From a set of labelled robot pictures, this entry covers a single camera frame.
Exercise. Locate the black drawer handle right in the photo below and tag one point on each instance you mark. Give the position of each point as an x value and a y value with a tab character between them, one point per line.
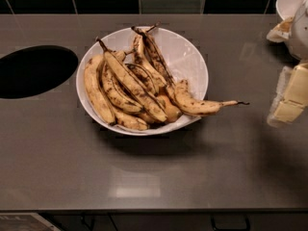
230	223

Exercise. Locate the black drawer handle left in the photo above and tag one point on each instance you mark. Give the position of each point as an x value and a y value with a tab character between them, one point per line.
88	222

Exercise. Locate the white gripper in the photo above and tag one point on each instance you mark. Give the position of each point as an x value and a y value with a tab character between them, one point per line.
299	36

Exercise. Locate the leftmost yellow banana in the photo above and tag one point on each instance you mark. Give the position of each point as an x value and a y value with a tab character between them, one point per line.
97	98

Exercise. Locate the long central spotted banana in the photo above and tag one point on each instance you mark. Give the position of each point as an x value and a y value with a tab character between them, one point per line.
133	84

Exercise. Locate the dark spotted back banana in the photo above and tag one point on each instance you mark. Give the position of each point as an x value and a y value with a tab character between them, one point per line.
156	57

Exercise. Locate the back curved yellow banana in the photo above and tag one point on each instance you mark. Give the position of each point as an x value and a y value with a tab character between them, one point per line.
140	58

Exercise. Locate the black round sink hole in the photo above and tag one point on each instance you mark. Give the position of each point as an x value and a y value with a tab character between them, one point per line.
35	70

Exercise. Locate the small middle dark banana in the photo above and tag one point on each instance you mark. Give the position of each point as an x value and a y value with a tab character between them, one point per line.
145	77

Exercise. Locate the orange bottom banana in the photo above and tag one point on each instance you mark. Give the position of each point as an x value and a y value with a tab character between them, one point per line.
173	112

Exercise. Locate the black drawer handle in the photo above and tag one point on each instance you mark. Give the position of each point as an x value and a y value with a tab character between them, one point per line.
230	223
88	222

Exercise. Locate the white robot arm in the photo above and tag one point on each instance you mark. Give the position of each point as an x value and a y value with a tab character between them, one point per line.
292	29

